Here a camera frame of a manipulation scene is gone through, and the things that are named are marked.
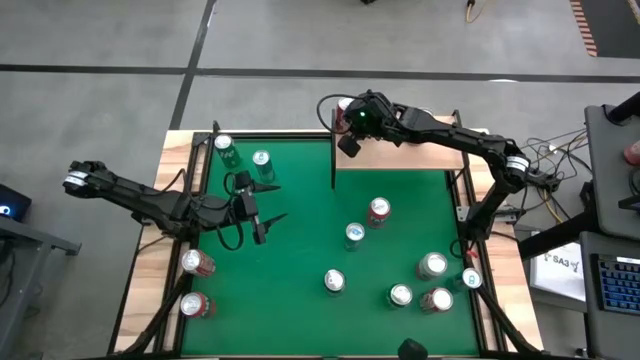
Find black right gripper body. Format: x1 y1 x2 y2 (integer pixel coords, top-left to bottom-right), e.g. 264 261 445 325
337 89 400 158

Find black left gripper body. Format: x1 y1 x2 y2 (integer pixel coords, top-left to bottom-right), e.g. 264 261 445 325
230 171 269 246

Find slim Red Bull can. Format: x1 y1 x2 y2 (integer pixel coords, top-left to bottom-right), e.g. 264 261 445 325
344 222 366 251
251 149 276 185
452 267 484 293

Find red Coca-Cola can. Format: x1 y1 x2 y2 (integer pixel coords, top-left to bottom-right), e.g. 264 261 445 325
334 97 355 134
418 287 455 315

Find green Sprite can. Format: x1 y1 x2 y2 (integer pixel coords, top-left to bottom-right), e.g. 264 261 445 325
387 283 414 310
323 268 347 296
213 133 243 170

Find red Fanta can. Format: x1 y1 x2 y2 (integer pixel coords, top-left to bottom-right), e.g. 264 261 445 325
366 196 392 230

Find red soda can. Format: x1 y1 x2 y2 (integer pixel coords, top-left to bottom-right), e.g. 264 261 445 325
180 248 217 278
179 291 217 320

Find green table mat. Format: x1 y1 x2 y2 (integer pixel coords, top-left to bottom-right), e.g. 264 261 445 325
180 138 481 357

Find black power strip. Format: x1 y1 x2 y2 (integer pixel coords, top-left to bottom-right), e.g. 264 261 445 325
529 172 562 194

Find black rounded object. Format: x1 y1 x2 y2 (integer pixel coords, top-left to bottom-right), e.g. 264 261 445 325
397 338 429 360

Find gray side table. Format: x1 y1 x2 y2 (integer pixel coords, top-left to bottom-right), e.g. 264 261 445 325
0 217 81 360

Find black device with blue light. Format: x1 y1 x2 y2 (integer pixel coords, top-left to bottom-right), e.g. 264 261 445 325
0 183 32 224

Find white paper sign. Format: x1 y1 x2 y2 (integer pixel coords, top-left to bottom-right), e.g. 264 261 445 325
528 243 587 303

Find dark gray desk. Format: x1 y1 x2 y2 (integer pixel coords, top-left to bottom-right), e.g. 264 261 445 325
583 103 640 240
579 234 640 360

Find black monitor pole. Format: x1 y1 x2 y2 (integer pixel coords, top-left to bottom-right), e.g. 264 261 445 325
602 91 640 125

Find black mat with striped edge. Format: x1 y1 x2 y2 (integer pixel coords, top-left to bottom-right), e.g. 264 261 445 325
569 0 640 59

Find backlit black keyboard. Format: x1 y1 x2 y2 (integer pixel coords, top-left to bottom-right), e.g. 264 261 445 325
591 253 640 315

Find wooden shelf with black frame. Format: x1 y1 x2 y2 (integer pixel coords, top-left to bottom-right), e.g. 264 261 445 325
330 108 475 190

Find black metal table frame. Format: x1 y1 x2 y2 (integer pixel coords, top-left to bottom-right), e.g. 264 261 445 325
107 119 546 360

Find yellow cable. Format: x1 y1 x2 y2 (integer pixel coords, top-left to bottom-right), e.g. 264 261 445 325
464 0 484 25

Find tangled floor cables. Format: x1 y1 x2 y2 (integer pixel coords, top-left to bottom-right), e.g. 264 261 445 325
519 127 589 226

